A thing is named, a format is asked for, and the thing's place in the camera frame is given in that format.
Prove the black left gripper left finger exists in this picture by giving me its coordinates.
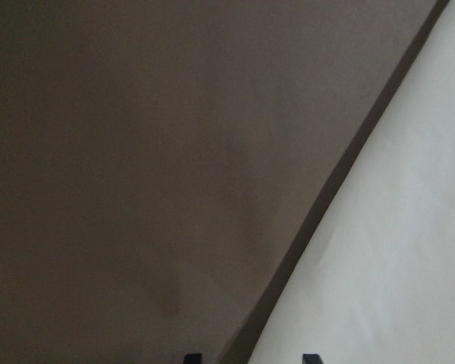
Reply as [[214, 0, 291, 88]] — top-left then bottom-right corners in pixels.
[[184, 353, 202, 364]]

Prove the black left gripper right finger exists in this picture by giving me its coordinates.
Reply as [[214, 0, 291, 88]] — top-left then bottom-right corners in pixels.
[[303, 353, 322, 364]]

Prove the cream long-sleeve cat shirt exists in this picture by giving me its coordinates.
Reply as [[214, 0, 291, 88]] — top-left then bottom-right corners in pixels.
[[250, 1, 455, 363]]

